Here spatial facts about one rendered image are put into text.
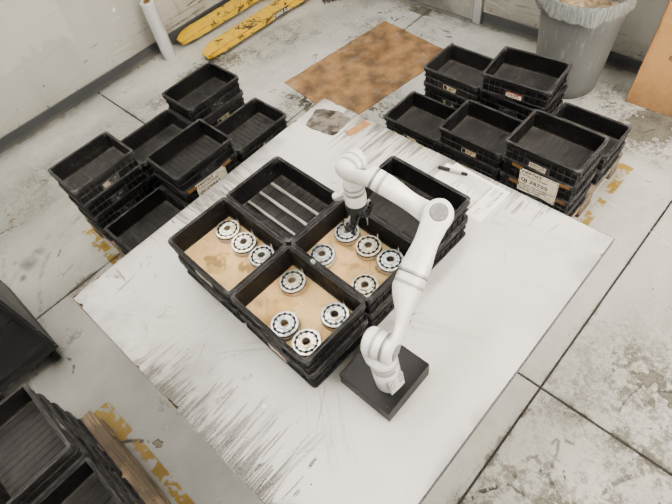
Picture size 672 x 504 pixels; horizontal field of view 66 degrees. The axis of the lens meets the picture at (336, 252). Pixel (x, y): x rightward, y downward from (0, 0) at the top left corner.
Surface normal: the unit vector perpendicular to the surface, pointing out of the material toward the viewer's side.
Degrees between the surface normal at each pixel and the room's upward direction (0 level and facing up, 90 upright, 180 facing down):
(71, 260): 0
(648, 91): 73
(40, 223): 0
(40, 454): 0
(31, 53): 90
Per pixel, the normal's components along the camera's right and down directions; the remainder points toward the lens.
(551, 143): -0.12, -0.58
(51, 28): 0.73, 0.49
